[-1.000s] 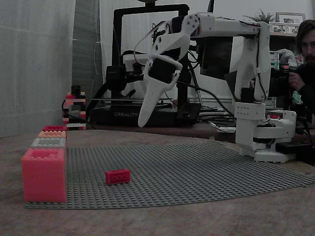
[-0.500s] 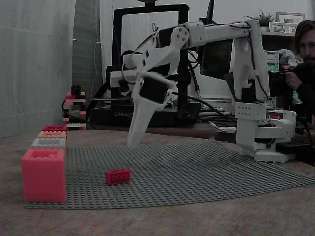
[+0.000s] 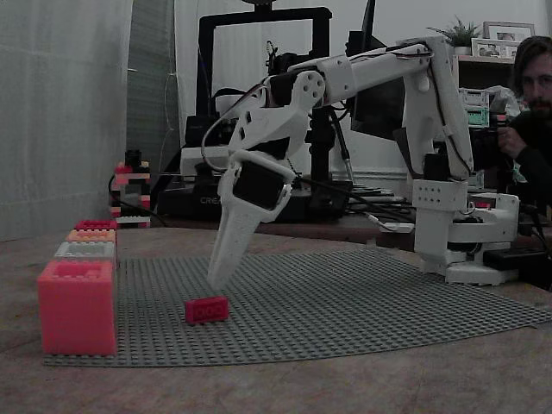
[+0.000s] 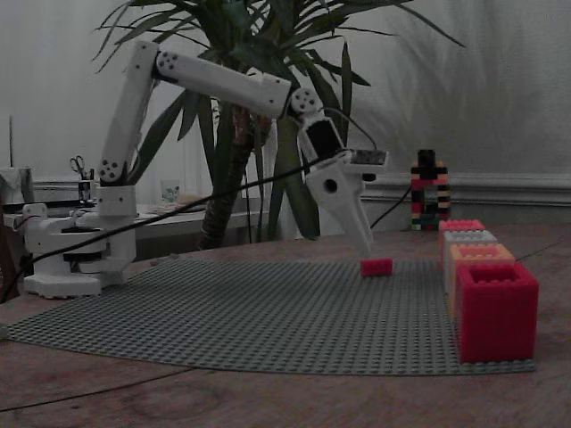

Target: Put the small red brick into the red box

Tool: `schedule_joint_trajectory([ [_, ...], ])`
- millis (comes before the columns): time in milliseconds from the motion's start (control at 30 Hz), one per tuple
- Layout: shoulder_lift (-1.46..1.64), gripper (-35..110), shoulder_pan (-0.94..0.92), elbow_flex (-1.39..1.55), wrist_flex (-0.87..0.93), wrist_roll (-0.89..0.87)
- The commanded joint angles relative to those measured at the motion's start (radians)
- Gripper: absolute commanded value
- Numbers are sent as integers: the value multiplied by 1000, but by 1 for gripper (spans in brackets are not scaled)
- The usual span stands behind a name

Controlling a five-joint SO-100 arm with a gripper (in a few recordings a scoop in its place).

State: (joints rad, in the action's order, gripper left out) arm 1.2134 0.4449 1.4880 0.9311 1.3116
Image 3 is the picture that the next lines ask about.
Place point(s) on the green plastic storage crate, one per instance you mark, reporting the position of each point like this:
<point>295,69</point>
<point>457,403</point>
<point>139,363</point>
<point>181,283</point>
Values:
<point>478,116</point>

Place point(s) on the red Lego brick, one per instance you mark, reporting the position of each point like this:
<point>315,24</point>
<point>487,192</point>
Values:
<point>207,310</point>

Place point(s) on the white picture frame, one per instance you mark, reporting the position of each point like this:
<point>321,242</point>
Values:
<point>509,31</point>
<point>491,48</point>

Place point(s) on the black 3D printer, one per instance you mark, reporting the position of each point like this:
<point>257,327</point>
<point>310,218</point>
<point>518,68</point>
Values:
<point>190,202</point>

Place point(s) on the small potted green plant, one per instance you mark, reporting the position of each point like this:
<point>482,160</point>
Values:
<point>461,34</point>

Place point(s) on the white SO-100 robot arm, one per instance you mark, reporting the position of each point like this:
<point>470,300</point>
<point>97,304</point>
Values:
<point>444,108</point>

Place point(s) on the grey Lego baseplate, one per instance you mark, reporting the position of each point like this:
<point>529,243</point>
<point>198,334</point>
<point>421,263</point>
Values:
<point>302,319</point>

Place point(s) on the large red lego box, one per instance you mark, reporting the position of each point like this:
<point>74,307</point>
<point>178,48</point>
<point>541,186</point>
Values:
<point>92,224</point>

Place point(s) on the person's dark sweater torso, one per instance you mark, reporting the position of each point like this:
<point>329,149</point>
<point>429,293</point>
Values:
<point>539,146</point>

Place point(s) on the grey plastic storage crate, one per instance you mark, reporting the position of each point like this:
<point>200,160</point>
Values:
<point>474,97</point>

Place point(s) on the black computer monitor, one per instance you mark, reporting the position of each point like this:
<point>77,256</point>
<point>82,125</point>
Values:
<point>375,108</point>

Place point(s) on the multicolour Lego camera tower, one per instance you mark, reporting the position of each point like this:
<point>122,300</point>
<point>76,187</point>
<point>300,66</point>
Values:
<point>131,194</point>

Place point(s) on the person's right hand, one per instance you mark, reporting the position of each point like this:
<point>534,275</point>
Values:
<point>513,140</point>

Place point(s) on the white lego box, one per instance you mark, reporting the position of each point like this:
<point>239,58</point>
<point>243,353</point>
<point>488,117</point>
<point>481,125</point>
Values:
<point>69,250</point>

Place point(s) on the bearded man's head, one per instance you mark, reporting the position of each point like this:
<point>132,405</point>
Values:
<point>537,82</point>

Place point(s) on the white curtain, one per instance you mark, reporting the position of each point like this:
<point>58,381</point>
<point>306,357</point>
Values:
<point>56,121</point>

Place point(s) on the white gripper with motor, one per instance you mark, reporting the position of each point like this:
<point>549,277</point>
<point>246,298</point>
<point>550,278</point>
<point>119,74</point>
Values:
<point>258,186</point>

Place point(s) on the orange lego box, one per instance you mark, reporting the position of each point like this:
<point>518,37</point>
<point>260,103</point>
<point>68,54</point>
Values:
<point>86,236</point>

